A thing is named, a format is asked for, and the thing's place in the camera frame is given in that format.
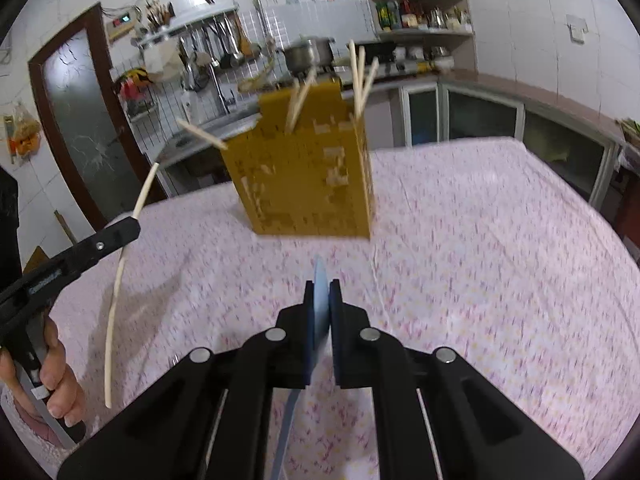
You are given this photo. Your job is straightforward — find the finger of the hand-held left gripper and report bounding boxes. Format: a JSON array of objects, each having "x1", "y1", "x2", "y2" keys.
[{"x1": 62, "y1": 216, "x2": 142, "y2": 274}]

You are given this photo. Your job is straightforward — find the steel faucet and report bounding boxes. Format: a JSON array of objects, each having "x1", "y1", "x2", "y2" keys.
[{"x1": 209, "y1": 60, "x2": 232, "y2": 116}]

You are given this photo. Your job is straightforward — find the kitchen counter with cabinets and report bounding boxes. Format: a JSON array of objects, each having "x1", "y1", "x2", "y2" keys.
[{"x1": 160, "y1": 66, "x2": 640, "y2": 241}]

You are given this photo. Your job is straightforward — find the black wok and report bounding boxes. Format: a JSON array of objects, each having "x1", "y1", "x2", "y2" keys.
[{"x1": 347, "y1": 40, "x2": 399, "y2": 62}]

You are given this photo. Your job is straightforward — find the dark brown glass door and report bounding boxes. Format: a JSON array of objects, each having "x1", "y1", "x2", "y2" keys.
[{"x1": 27, "y1": 2, "x2": 167, "y2": 232}]

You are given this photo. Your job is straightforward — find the yellow gas hose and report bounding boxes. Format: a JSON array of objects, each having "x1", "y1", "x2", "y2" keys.
[{"x1": 237, "y1": 55, "x2": 277, "y2": 93}]

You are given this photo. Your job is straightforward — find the corner wall shelf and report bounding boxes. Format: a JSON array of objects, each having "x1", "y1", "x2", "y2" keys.
[{"x1": 366, "y1": 0, "x2": 474, "y2": 39}]

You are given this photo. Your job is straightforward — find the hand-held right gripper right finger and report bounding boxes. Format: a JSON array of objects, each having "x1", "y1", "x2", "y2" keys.
[{"x1": 330, "y1": 280, "x2": 585, "y2": 480}]

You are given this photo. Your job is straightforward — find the light blue plastic spoon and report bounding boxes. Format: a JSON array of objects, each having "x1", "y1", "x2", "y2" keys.
[{"x1": 271, "y1": 255, "x2": 332, "y2": 480}]

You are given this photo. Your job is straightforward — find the person's left hand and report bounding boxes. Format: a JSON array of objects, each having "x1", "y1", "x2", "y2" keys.
[{"x1": 37, "y1": 316, "x2": 87, "y2": 427}]

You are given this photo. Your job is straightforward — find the wire basket with colourful items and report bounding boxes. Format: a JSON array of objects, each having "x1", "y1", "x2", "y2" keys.
[{"x1": 112, "y1": 66, "x2": 157, "y2": 122}]

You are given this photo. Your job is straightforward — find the pink floral tablecloth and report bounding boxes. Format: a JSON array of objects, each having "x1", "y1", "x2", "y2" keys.
[{"x1": 0, "y1": 135, "x2": 640, "y2": 480}]

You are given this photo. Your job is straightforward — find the steel sink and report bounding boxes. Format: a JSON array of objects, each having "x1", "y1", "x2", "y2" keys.
[{"x1": 167, "y1": 117, "x2": 262, "y2": 161}]

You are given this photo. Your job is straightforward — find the steel gas stove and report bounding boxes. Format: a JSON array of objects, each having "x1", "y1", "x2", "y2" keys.
[{"x1": 320, "y1": 59, "x2": 363, "y2": 81}]

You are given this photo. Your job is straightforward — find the white wall rack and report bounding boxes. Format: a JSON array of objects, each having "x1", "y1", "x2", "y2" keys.
[{"x1": 136, "y1": 4, "x2": 240, "y2": 47}]

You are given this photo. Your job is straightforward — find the steel pot with lid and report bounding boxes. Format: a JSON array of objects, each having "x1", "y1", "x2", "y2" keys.
[{"x1": 283, "y1": 36, "x2": 336, "y2": 72}]

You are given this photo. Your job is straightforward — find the orange hanging bag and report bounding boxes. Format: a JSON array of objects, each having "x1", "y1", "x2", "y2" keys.
[{"x1": 4, "y1": 101, "x2": 42, "y2": 167}]

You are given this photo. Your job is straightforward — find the metal cutlery cup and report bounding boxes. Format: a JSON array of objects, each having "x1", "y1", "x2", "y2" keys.
[{"x1": 145, "y1": 0, "x2": 176, "y2": 32}]

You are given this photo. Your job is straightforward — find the wooden chopstick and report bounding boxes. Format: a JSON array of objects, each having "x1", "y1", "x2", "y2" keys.
[
  {"x1": 360, "y1": 57, "x2": 380, "y2": 113},
  {"x1": 176, "y1": 118, "x2": 229, "y2": 151},
  {"x1": 286, "y1": 67, "x2": 318, "y2": 132},
  {"x1": 348, "y1": 39, "x2": 361, "y2": 113},
  {"x1": 104, "y1": 162, "x2": 161, "y2": 408}
]

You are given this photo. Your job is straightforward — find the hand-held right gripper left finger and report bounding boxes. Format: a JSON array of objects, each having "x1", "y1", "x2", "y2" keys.
[{"x1": 57, "y1": 280, "x2": 318, "y2": 480}]

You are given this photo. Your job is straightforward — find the beige control box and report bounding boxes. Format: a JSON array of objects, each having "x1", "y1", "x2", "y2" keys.
[{"x1": 106, "y1": 7, "x2": 139, "y2": 42}]

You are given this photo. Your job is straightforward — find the white hanging bag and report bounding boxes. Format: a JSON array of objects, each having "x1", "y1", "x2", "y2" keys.
[{"x1": 142, "y1": 40, "x2": 184, "y2": 82}]

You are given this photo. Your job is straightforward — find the row of hanging cooking tools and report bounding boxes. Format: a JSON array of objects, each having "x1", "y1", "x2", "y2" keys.
[{"x1": 177, "y1": 14, "x2": 262, "y2": 92}]

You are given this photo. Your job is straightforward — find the grey wall pipe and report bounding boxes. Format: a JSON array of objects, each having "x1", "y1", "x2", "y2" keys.
[{"x1": 243, "y1": 0, "x2": 267, "y2": 47}]

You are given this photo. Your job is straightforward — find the white wall socket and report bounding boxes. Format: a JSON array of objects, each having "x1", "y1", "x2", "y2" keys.
[{"x1": 566, "y1": 14, "x2": 589, "y2": 44}]

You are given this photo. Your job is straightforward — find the yellow slotted plastic holder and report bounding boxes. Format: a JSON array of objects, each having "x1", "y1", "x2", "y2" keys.
[{"x1": 220, "y1": 79, "x2": 375, "y2": 239}]

